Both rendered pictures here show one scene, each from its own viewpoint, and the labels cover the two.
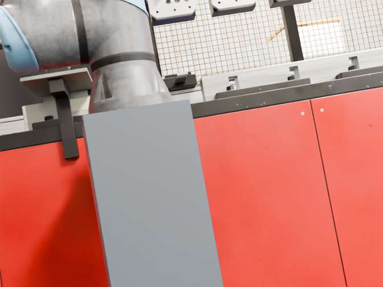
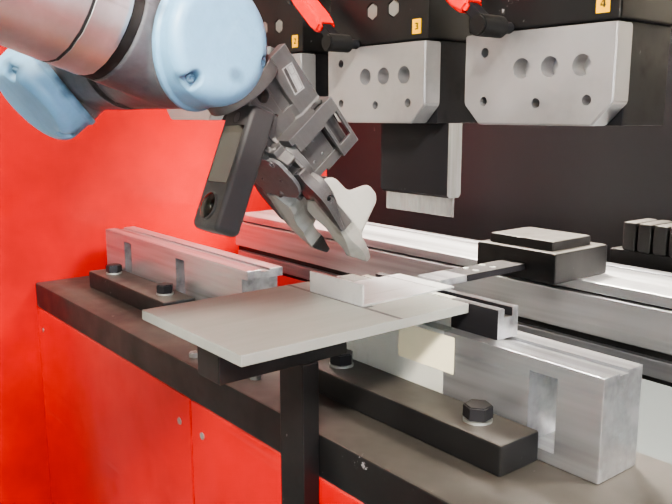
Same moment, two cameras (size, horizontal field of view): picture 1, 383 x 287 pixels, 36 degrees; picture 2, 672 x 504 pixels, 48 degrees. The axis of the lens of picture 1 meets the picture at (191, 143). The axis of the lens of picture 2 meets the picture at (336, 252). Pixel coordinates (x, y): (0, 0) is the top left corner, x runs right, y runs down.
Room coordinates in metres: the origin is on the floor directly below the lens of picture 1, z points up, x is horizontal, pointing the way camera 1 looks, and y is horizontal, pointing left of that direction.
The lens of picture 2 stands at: (1.35, -0.27, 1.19)
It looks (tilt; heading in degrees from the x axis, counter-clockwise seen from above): 10 degrees down; 57
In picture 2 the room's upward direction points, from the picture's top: straight up
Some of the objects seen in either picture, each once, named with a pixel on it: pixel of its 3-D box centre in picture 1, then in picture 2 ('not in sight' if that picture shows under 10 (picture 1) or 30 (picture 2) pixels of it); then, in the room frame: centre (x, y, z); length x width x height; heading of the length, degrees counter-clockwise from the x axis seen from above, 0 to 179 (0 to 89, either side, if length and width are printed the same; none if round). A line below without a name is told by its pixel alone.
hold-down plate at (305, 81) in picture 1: (262, 90); not in sight; (1.86, -0.25, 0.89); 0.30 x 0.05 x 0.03; 95
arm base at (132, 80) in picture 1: (127, 87); not in sight; (1.06, 0.10, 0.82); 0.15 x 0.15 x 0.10
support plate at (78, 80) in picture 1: (60, 83); (307, 311); (1.72, 0.34, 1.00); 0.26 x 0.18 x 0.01; 5
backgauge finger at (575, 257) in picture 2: not in sight; (503, 259); (2.01, 0.38, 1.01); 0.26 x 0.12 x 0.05; 5
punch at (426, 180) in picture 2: not in sight; (419, 168); (1.86, 0.36, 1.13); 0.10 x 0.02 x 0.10; 95
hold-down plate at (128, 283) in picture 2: not in sight; (138, 291); (1.75, 0.95, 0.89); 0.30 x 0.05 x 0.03; 95
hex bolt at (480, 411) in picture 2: not in sight; (477, 411); (1.82, 0.21, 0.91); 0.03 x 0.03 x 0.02
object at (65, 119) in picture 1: (64, 119); (276, 430); (1.68, 0.34, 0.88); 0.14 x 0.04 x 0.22; 5
